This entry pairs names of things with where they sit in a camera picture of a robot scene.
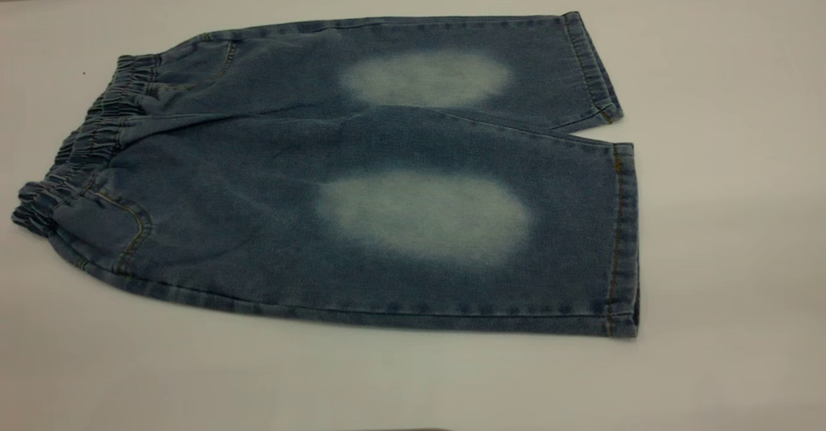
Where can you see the blue denim pants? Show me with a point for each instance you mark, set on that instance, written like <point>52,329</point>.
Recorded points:
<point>258,160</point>

